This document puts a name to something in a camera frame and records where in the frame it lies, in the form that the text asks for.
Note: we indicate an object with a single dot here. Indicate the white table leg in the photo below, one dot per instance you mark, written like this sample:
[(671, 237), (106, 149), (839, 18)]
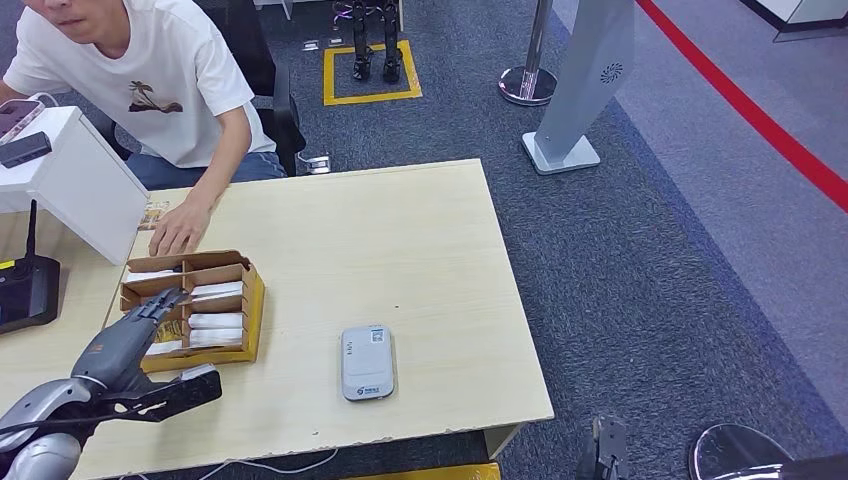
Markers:
[(286, 8)]

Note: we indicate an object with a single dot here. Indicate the white key card stack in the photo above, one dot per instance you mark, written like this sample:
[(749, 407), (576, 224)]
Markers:
[(217, 291), (164, 347), (216, 321), (149, 276), (216, 338)]

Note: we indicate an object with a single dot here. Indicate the white counter base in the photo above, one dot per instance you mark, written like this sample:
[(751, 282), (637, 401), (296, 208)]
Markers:
[(808, 10)]

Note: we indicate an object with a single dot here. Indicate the yellow floor tape strip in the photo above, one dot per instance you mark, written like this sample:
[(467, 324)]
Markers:
[(450, 474)]

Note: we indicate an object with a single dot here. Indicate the black office chair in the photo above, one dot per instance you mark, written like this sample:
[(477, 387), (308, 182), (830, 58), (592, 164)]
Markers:
[(285, 126)]

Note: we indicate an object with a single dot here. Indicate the person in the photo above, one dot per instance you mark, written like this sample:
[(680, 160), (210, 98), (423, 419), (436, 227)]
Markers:
[(166, 53)]

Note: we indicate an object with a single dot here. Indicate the white desk partition box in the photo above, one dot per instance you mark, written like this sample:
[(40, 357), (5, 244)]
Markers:
[(86, 185)]

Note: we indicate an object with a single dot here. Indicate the person's right forearm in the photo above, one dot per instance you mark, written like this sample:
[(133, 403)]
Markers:
[(8, 93)]

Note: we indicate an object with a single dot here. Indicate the small black device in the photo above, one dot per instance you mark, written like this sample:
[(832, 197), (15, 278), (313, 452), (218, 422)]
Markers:
[(26, 150)]

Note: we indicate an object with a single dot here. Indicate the grey card reader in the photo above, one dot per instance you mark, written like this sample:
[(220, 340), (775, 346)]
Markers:
[(368, 364)]

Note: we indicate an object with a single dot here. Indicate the yellow square floor tape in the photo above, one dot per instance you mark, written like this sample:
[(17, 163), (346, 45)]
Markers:
[(371, 98)]

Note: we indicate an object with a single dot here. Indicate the light wooden desk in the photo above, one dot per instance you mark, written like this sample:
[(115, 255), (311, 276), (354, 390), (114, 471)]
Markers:
[(40, 358), (397, 252)]

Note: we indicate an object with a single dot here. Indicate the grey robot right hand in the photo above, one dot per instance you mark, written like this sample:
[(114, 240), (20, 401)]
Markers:
[(606, 450)]

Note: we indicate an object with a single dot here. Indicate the chrome stanchion post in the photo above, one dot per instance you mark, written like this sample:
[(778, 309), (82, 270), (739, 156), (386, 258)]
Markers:
[(526, 86)]

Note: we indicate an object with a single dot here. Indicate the metal floor socket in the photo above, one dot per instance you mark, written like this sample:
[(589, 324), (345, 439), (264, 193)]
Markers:
[(316, 164), (311, 46), (336, 41)]

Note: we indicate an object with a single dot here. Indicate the cardboard card organizer box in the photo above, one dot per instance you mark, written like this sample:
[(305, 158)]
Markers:
[(257, 324)]

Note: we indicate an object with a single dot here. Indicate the black router with antenna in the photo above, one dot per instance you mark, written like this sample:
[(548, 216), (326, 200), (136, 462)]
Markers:
[(30, 298)]

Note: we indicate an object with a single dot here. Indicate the person's left hand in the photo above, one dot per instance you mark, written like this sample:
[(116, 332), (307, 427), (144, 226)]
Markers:
[(179, 228)]

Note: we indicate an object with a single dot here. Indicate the round chrome stanchion base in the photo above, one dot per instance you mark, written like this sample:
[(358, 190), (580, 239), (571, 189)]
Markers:
[(735, 450)]

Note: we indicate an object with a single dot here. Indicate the gold card packet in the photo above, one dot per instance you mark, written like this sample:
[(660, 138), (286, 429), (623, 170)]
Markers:
[(172, 329)]

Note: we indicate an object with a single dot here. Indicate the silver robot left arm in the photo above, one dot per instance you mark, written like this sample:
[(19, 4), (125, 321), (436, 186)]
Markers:
[(40, 430)]

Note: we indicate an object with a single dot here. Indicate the grey standing kiosk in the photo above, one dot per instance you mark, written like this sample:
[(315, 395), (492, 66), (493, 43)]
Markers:
[(583, 79)]

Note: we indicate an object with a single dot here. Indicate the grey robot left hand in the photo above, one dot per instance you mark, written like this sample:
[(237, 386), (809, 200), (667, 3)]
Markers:
[(116, 351)]

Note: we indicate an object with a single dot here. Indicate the smartphone in pale case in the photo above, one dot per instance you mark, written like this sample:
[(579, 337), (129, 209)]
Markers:
[(16, 119)]

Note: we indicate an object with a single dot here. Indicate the red floor tape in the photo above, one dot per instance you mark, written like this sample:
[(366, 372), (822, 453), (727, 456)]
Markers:
[(748, 109)]

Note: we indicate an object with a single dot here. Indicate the small black humanoid robot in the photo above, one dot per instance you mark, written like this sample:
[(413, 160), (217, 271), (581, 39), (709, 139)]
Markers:
[(361, 40)]

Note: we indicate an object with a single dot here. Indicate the person's left forearm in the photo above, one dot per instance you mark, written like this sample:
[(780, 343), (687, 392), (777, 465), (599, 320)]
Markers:
[(228, 156)]

